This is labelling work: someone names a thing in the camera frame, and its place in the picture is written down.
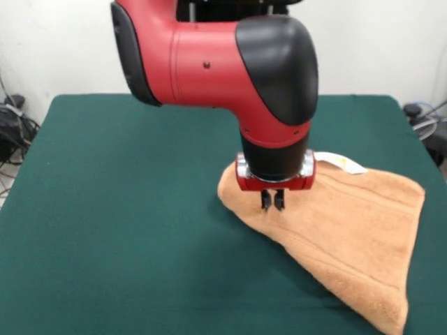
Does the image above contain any black cable bundle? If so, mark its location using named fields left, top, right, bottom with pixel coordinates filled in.
left=0, top=94, right=41, bottom=168

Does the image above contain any dark green table cloth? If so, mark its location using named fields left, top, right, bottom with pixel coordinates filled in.
left=0, top=93, right=447, bottom=335

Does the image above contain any tan terry towel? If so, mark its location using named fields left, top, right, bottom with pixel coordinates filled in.
left=217, top=151, right=427, bottom=335

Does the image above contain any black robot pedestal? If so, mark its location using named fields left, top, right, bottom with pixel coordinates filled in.
left=174, top=0, right=305, bottom=24

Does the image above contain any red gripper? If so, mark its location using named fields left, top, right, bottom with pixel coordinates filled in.
left=235, top=149, right=317, bottom=212

